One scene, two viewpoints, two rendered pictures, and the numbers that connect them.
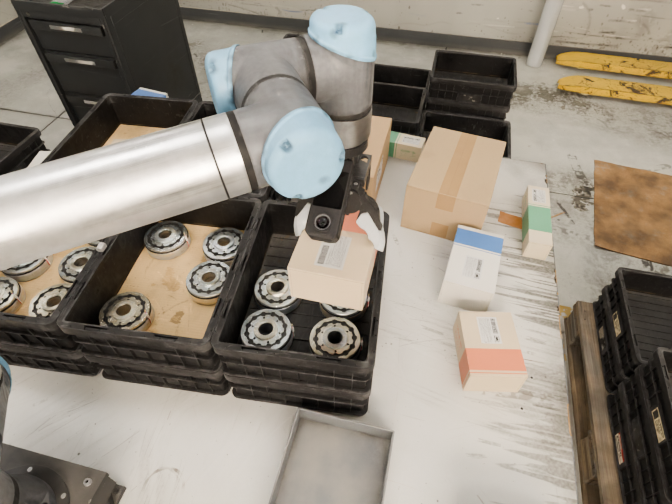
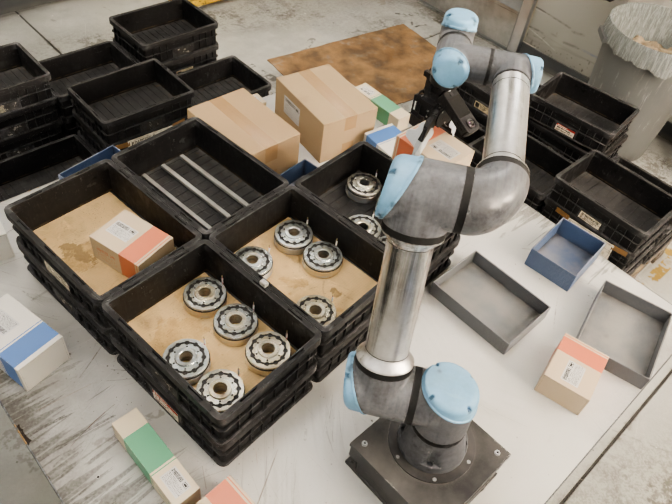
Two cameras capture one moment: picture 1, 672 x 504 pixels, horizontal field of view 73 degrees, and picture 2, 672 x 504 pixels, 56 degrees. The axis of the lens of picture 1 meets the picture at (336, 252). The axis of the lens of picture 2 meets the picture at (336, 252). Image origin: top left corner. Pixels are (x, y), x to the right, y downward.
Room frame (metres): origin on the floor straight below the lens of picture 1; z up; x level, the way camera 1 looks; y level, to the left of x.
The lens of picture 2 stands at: (0.10, 1.24, 2.06)
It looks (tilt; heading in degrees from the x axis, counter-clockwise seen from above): 47 degrees down; 297
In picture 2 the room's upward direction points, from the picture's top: 9 degrees clockwise
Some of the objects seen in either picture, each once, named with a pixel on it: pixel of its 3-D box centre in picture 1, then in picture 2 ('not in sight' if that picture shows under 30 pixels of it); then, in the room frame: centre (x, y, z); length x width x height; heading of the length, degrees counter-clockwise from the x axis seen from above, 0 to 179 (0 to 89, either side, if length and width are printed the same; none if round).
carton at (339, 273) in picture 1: (337, 252); (432, 154); (0.50, 0.00, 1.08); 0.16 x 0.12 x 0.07; 166
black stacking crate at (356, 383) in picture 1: (311, 289); (379, 212); (0.58, 0.05, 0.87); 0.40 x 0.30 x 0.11; 172
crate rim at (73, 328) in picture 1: (172, 258); (306, 254); (0.63, 0.35, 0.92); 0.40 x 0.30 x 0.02; 172
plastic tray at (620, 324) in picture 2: not in sight; (622, 331); (-0.13, -0.12, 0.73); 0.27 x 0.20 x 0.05; 90
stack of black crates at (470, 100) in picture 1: (464, 108); (168, 64); (2.12, -0.67, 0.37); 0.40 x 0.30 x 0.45; 76
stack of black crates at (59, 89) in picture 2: (387, 108); (93, 100); (2.21, -0.28, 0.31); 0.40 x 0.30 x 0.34; 76
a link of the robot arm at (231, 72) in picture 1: (263, 86); (459, 62); (0.47, 0.08, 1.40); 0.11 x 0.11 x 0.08; 20
